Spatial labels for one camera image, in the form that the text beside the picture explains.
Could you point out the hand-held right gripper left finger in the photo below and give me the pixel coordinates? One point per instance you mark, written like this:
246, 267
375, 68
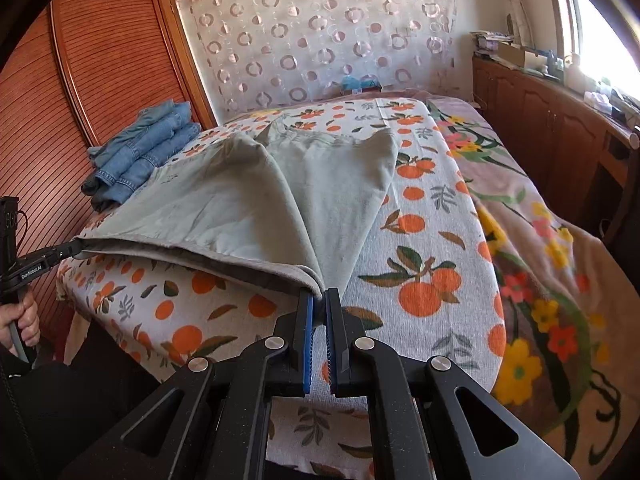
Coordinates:
308, 347

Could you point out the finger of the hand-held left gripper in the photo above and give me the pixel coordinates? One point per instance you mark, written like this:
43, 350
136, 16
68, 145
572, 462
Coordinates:
67, 251

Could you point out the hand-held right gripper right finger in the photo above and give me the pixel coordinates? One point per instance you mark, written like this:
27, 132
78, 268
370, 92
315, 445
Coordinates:
332, 347

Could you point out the grey-green pants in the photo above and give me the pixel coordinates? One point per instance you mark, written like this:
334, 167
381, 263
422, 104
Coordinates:
240, 210

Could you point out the person's left hand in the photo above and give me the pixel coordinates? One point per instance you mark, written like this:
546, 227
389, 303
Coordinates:
27, 317

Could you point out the dark folded cloth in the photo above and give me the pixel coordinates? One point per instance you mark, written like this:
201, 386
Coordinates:
97, 195

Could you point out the orange fruit print cloth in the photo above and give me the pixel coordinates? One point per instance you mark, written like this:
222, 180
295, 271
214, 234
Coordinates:
425, 260

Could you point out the person's dark clothed leg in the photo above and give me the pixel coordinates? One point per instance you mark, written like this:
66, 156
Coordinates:
70, 410

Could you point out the folded light blue jeans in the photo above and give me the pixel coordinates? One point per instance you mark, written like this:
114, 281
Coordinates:
160, 117

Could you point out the blue plastic bag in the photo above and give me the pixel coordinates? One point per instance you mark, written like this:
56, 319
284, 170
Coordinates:
361, 82

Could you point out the wooden cabinet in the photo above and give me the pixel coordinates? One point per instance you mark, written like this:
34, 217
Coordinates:
550, 125

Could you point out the circle pattern sheer curtain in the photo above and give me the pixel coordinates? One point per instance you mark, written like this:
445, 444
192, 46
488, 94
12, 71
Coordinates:
320, 35

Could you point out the stack of papers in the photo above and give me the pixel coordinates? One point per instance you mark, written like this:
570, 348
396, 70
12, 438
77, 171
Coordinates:
492, 40

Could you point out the white bottle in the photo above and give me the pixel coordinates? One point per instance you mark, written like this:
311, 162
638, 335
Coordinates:
574, 69

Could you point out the white window curtain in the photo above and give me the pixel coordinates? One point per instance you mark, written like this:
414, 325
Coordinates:
510, 0

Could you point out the window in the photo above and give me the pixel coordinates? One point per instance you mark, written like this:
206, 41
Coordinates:
605, 25

